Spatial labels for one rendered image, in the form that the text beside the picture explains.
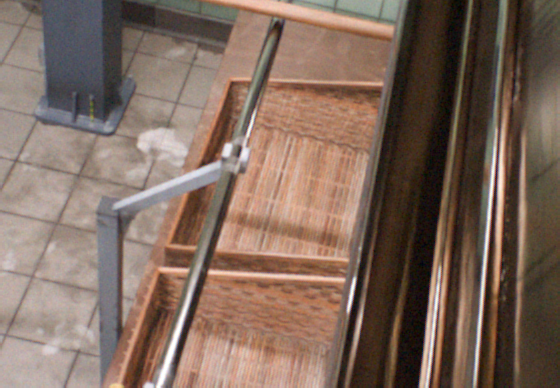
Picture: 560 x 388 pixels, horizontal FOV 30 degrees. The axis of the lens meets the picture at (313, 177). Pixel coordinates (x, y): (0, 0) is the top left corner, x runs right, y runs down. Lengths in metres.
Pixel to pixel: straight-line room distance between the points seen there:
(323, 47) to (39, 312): 1.07
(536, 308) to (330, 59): 2.04
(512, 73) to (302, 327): 1.16
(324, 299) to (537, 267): 1.22
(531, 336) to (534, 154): 0.22
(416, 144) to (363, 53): 1.42
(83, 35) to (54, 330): 0.88
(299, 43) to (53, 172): 0.90
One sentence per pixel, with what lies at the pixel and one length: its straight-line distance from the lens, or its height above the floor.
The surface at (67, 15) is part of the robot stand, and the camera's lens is 3.16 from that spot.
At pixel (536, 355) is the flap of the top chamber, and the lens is 0.86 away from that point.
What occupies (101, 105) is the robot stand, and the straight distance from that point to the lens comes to 3.36.
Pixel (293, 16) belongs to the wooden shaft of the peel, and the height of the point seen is 1.20.
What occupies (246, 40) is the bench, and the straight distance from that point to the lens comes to 2.88.
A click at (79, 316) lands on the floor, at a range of 2.97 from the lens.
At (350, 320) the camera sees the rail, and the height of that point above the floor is 1.44.
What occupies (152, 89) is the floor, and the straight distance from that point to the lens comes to 3.56.
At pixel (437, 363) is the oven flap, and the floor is 1.47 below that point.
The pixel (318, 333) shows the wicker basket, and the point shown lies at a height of 0.63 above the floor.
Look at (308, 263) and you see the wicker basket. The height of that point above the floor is 0.79.
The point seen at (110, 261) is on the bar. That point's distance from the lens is 2.06.
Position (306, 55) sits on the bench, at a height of 0.58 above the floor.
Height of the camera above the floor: 2.46
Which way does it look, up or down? 47 degrees down
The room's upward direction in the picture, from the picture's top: 12 degrees clockwise
